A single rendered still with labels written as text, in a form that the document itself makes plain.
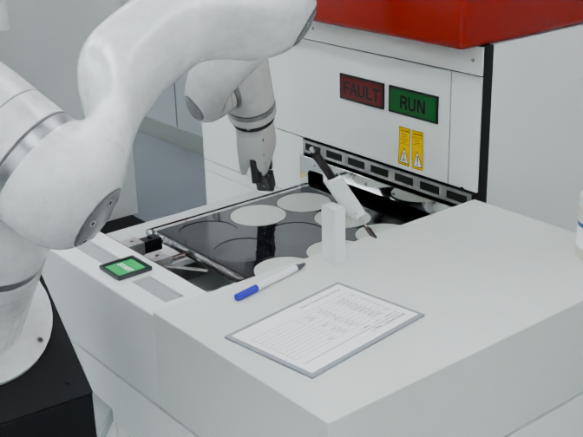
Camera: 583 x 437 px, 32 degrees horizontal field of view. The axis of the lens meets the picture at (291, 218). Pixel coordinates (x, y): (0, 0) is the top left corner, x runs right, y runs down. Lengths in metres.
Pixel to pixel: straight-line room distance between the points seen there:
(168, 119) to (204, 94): 3.80
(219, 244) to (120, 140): 0.73
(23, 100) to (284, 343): 0.45
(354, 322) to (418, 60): 0.60
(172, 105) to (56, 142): 4.37
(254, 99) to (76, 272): 0.42
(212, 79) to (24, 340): 0.51
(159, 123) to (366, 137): 3.65
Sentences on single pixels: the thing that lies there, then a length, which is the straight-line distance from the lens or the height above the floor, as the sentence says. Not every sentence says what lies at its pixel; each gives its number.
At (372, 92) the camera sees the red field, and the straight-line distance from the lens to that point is 1.81.
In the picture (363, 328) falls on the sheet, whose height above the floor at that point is 0.97.
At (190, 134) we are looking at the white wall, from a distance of 5.20.
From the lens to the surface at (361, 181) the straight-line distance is 1.87.
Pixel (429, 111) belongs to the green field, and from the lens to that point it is 1.72.
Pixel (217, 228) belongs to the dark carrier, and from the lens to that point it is 1.75.
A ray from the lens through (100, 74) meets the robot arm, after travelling 1.04.
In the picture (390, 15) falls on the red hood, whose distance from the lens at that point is 1.68.
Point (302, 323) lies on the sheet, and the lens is 1.26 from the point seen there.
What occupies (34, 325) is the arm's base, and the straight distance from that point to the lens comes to 1.31.
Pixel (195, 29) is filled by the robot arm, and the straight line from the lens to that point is 1.11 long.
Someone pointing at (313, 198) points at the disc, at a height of 0.90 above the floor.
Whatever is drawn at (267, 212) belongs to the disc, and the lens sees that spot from 1.81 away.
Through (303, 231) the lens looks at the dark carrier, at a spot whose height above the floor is 0.90.
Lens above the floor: 1.55
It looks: 21 degrees down
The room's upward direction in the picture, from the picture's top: 2 degrees counter-clockwise
